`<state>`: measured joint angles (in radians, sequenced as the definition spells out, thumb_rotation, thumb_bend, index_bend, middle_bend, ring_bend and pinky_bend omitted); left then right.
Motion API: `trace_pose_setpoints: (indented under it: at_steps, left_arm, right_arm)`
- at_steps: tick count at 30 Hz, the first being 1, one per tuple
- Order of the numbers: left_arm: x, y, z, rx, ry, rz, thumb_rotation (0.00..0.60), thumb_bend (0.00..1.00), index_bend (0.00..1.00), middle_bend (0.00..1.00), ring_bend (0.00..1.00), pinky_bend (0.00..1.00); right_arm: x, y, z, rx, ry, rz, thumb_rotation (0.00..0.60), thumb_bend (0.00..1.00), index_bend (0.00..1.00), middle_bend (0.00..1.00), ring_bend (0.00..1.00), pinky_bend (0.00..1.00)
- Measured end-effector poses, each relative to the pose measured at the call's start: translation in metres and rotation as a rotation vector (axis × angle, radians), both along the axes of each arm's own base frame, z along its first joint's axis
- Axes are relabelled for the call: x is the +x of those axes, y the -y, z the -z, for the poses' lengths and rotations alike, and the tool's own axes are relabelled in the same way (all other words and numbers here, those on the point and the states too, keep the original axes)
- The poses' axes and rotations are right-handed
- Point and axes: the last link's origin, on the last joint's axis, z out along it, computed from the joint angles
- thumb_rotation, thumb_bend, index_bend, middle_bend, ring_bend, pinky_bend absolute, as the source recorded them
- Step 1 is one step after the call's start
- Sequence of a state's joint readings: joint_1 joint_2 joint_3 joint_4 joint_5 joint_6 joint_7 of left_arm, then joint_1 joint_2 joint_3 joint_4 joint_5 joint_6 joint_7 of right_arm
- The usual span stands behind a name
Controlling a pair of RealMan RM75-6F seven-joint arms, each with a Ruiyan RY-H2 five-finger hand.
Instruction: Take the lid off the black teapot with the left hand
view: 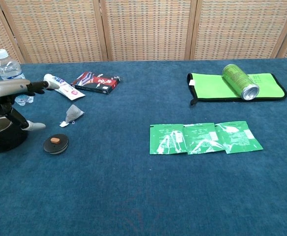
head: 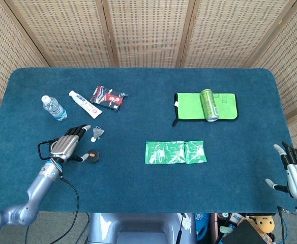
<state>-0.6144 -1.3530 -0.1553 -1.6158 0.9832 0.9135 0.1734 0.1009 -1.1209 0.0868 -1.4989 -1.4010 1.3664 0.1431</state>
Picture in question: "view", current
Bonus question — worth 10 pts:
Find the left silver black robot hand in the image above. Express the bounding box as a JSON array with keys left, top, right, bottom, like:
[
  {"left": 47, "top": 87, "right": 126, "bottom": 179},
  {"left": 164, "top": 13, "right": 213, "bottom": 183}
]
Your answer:
[{"left": 0, "top": 79, "right": 53, "bottom": 132}]

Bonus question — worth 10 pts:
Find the black teapot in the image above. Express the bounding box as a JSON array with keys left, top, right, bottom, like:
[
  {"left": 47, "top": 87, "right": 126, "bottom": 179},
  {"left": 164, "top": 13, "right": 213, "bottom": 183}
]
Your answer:
[{"left": 0, "top": 112, "right": 29, "bottom": 153}]

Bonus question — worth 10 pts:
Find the black teapot lid orange knob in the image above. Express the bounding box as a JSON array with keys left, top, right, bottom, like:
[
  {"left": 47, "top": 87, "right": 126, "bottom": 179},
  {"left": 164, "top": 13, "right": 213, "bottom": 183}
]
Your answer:
[{"left": 42, "top": 133, "right": 70, "bottom": 155}]

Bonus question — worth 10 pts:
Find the clear Aquafina water bottle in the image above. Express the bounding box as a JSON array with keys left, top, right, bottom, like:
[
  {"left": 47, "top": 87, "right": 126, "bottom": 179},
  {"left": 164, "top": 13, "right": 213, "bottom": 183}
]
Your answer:
[{"left": 0, "top": 48, "right": 35, "bottom": 107}]

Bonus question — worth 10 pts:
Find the white toothpaste tube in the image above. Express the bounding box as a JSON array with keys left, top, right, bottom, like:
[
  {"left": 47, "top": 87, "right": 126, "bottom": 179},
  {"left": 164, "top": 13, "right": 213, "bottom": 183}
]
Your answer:
[{"left": 43, "top": 73, "right": 86, "bottom": 101}]

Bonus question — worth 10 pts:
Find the grey pyramid tea bag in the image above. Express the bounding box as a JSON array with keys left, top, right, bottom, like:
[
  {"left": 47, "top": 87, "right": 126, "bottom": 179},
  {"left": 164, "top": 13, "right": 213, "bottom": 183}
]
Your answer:
[{"left": 59, "top": 104, "right": 85, "bottom": 128}]

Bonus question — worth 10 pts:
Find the black red printed box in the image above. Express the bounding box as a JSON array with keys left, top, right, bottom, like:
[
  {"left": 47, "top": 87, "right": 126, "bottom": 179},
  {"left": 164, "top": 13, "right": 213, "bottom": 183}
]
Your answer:
[{"left": 70, "top": 71, "right": 124, "bottom": 95}]

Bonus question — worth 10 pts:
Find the blue table cloth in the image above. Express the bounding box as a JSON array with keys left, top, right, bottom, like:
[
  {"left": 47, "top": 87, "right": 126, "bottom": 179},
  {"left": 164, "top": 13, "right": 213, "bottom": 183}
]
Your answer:
[{"left": 0, "top": 58, "right": 287, "bottom": 236}]

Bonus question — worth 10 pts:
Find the woven wicker folding screen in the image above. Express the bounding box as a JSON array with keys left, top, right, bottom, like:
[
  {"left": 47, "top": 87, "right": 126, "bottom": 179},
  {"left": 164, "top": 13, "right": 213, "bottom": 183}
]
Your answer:
[{"left": 0, "top": 0, "right": 287, "bottom": 66}]

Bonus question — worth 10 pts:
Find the green tea sachet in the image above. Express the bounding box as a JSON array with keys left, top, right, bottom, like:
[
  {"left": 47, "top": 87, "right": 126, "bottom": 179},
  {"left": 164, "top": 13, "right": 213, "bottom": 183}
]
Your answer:
[
  {"left": 149, "top": 123, "right": 189, "bottom": 155},
  {"left": 214, "top": 120, "right": 264, "bottom": 155},
  {"left": 183, "top": 122, "right": 227, "bottom": 155}
]

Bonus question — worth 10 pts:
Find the green cloth black trim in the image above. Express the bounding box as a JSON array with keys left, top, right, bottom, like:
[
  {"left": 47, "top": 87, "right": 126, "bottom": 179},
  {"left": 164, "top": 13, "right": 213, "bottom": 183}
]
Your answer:
[{"left": 186, "top": 72, "right": 287, "bottom": 106}]

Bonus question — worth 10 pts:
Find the green drink can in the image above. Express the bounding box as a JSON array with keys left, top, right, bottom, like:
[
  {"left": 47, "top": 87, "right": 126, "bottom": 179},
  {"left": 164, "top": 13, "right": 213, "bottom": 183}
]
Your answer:
[{"left": 222, "top": 63, "right": 260, "bottom": 101}]

